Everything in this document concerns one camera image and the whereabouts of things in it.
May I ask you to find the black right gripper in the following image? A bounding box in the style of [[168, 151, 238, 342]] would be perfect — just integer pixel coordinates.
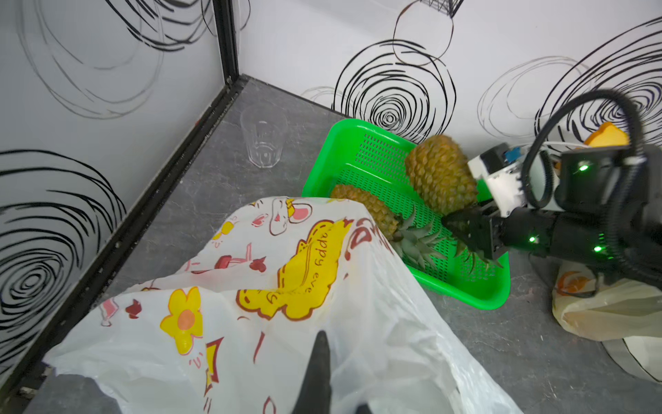
[[441, 206, 562, 259]]

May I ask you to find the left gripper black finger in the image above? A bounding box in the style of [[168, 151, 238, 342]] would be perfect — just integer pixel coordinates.
[[292, 331, 332, 414]]

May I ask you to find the green pineapple front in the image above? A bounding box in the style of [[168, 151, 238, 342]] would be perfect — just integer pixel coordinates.
[[331, 185, 448, 269]]

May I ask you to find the green pineapple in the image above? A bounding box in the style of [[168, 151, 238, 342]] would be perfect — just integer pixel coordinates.
[[396, 135, 479, 269], [331, 185, 448, 269]]

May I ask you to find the white bunny print plastic bag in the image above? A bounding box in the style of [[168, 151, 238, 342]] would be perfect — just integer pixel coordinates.
[[44, 197, 518, 413]]

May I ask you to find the yellowish fruit print plastic bag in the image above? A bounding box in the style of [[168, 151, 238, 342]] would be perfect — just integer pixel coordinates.
[[552, 262, 661, 342]]

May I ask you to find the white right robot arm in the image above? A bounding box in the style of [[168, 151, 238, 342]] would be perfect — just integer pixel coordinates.
[[442, 90, 661, 287]]

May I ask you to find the green plastic basket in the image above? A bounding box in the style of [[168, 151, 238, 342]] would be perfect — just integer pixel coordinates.
[[302, 119, 511, 311]]

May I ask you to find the front toast slice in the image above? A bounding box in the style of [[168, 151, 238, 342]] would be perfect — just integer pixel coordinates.
[[584, 122, 629, 148]]

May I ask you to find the white scalloped plate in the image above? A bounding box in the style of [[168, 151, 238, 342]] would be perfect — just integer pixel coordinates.
[[603, 336, 661, 384]]

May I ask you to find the clear plastic cup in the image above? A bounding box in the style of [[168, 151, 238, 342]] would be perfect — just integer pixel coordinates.
[[241, 102, 289, 169]]

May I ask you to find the black wire wall basket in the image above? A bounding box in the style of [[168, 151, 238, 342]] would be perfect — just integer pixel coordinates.
[[420, 0, 464, 18]]

